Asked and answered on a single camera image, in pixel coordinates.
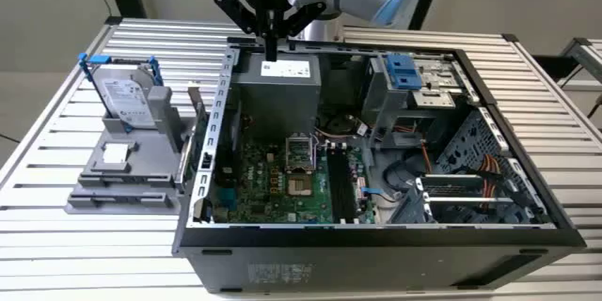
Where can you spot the dark RAM stick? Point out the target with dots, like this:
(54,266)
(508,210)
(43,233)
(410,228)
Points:
(127,195)
(131,176)

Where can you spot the grey parts rack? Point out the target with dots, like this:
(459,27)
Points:
(140,160)

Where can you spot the blue expansion slot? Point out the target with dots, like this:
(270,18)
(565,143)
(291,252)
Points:
(227,198)

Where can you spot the hard disk in blue carrier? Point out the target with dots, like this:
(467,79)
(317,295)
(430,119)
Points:
(124,96)

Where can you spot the blue plastic drive latch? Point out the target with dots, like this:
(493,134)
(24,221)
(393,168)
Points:
(402,72)

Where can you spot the grey power supply unit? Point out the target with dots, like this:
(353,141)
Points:
(278,103)

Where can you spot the green graphics card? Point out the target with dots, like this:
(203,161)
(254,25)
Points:
(202,124)

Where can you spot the metal drive cage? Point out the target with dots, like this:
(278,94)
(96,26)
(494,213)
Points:
(383,103)

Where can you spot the thin locking lever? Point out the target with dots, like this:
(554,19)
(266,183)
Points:
(313,156)

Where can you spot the green motherboard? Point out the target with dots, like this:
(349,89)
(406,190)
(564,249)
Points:
(263,206)

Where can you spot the black RAM slot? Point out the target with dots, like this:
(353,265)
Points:
(338,188)

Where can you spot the aluminium slat side table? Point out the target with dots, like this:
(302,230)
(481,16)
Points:
(584,50)

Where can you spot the black open PC case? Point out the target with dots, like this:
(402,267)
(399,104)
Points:
(329,265)

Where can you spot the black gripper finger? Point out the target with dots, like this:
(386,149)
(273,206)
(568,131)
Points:
(301,19)
(235,8)

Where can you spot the metal disk bay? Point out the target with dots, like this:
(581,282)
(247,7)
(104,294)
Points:
(451,183)

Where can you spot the silver CPU chip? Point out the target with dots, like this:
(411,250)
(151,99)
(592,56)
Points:
(115,154)

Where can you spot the black cooler fan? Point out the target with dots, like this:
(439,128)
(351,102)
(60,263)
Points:
(343,123)

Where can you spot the CPU socket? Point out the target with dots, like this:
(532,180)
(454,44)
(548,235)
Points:
(301,185)

